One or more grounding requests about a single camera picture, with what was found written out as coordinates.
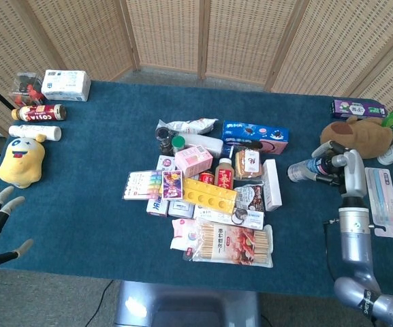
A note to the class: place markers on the pastel highlighter pen pack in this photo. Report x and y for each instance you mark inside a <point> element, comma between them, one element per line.
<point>141,185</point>

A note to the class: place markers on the dark blue spray bottle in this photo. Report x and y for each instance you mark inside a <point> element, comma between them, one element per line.
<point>300,169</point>

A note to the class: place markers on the Costa coffee bottle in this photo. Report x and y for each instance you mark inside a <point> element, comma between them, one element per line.
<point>41,112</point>

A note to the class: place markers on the pink and white pouch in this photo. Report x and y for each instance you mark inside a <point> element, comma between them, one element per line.
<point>182,233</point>

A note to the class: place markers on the dark chocolate snack packet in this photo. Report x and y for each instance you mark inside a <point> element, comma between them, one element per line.
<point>250,197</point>

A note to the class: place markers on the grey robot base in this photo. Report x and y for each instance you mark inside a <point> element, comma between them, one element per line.
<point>186,304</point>

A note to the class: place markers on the red drink can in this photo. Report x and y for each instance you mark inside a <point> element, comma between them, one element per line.
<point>207,178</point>

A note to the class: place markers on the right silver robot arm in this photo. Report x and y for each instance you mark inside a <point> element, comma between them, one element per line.
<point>356,238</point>

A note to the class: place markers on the white tissue pack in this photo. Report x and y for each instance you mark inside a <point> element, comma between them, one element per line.
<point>66,85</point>

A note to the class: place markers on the blue Oreo cookie box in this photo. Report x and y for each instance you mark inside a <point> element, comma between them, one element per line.
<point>255,136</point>

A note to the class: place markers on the clear box with red toy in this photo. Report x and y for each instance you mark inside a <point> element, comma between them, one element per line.
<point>26,89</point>

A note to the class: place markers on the brown capybara plush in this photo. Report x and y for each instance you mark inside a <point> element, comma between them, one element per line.
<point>366,136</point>

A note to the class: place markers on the white cylindrical tube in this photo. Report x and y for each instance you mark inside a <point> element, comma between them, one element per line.
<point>34,132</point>

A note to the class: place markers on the long white cookie box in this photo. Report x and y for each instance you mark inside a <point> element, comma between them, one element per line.
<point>230,218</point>

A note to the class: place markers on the brown milk tea bottle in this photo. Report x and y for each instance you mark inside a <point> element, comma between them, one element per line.
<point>224,173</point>

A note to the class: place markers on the pink carton box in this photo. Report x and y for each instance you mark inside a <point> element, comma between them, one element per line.
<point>193,160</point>

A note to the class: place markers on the wicker folding screen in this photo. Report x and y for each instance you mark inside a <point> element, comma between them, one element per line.
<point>165,34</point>

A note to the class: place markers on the jar with green lid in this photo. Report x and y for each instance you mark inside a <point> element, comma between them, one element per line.
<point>178,143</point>

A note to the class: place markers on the black grinder jar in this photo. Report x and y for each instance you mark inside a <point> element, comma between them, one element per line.
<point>163,136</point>

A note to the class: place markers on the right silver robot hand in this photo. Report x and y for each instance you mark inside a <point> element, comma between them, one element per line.
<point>354,173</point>

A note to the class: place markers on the yellow box with holes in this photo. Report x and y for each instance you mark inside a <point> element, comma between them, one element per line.
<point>209,197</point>

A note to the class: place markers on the white snack bag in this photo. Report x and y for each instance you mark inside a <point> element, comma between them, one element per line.
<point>191,125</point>

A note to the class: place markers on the purple card pack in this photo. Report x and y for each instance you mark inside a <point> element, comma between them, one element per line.
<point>172,184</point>

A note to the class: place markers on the tall white box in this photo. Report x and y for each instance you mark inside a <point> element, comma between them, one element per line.
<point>272,185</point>

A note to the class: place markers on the blue and white box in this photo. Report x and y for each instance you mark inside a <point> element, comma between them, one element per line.
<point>157,207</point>

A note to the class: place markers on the small white purple-logo box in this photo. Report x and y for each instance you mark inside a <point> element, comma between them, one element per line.
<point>166,163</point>

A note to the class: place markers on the wrapped bread snack packet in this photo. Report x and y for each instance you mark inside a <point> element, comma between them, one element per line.
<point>248,163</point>

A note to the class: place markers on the white wrapped roll packet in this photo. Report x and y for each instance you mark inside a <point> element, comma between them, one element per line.
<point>204,142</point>

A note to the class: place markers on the blue table cloth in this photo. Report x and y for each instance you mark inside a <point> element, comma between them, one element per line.
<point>90,177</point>

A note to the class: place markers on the toothbrush blister pack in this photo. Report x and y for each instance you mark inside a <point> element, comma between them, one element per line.
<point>385,201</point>

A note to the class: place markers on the yellow plush toy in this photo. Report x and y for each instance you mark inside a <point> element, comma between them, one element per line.
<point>20,163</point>

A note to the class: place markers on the purple toothpaste box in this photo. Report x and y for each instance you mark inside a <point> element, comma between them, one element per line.
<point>358,109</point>

